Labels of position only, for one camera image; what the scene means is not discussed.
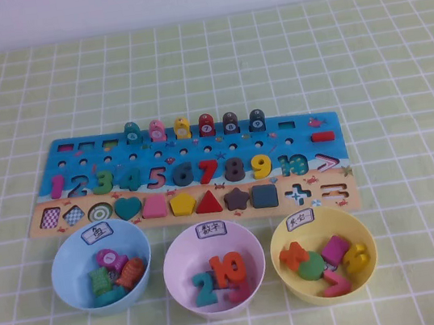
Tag pink number one piece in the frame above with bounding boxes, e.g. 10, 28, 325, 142
48, 173, 67, 200

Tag red number seven piece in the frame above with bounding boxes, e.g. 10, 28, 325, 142
196, 157, 221, 185

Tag brown number eight piece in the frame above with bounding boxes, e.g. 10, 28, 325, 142
222, 154, 247, 185

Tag dark blue number six piece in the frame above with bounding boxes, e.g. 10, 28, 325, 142
171, 161, 196, 188

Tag brown star piece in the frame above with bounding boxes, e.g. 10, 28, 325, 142
222, 185, 252, 213

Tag red triangle piece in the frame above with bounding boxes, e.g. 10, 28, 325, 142
192, 188, 225, 217

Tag yellow number nine piece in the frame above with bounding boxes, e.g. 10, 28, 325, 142
249, 152, 276, 181

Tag yellow pentagon piece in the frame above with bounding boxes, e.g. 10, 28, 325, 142
167, 190, 200, 218

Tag dark blue square piece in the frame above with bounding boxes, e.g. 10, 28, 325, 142
249, 181, 280, 211

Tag pink trapezoid piece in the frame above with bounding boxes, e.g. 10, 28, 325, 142
139, 194, 169, 220

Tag green number four piece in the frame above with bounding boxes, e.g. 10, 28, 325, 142
118, 166, 143, 193

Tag blue number puzzle board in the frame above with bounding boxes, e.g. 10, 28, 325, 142
15, 95, 364, 260

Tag pink plastic bowl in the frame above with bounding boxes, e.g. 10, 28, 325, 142
156, 213, 272, 322

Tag teal heart piece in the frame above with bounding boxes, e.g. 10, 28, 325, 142
113, 194, 145, 223

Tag yellow plastic bowl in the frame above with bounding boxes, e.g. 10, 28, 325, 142
264, 199, 384, 314

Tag orange number ten piece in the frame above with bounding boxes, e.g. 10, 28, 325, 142
208, 250, 247, 287

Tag red minus sign piece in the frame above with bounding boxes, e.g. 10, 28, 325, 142
310, 129, 335, 144

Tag green number three piece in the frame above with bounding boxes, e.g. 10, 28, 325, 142
92, 168, 116, 194

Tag orange plus sign piece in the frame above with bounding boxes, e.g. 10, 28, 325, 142
276, 239, 312, 272

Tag magenta number five piece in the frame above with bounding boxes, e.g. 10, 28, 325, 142
225, 279, 253, 305

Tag teal number two piece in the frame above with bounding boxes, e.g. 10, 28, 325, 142
190, 269, 219, 309

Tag green circle piece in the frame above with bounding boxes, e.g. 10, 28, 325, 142
294, 248, 328, 283

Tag orange fish piece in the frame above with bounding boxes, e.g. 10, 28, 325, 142
112, 256, 149, 291

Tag magenta fish piece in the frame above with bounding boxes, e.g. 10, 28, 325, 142
94, 245, 131, 275

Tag magenta diamond piece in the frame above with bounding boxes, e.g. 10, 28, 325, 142
318, 232, 354, 268

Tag green fish piece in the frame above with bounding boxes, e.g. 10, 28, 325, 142
87, 264, 113, 299

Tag pink greater-than sign piece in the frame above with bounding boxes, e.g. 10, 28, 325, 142
319, 267, 352, 298

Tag teal fish piece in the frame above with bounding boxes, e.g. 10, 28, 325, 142
92, 285, 131, 308

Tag light blue plastic bowl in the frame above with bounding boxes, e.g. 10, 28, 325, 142
43, 213, 158, 314

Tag red fish peg seven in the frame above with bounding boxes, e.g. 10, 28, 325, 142
196, 112, 217, 140

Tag brown fish peg eight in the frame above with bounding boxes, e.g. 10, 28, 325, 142
220, 110, 241, 137

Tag yellow fish peg six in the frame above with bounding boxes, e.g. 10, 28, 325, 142
171, 116, 192, 141

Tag dark grey fish peg nine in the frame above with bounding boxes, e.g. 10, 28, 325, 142
247, 107, 268, 133

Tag pink fish peg five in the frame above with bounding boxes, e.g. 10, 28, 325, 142
147, 118, 168, 144

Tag white paper label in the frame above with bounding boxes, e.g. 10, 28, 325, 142
78, 221, 116, 247
284, 209, 317, 231
196, 220, 228, 240

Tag teal fish peg four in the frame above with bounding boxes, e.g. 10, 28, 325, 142
122, 120, 142, 146

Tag green checked tablecloth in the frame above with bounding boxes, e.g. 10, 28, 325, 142
0, 0, 434, 325

